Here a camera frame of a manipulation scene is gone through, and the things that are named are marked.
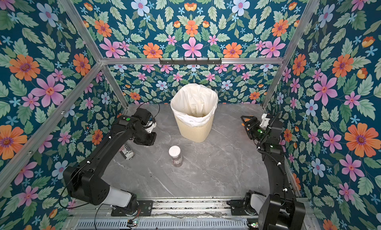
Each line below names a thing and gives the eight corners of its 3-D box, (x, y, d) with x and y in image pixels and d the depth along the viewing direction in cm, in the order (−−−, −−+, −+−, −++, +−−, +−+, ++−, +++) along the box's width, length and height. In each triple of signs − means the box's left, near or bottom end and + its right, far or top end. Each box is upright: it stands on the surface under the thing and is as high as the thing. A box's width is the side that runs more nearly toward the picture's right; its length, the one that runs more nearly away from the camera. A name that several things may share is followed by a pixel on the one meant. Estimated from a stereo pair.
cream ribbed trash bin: (178, 144, 99) (171, 116, 76) (181, 136, 103) (175, 108, 80) (208, 149, 96) (209, 122, 74) (209, 141, 100) (211, 113, 77)
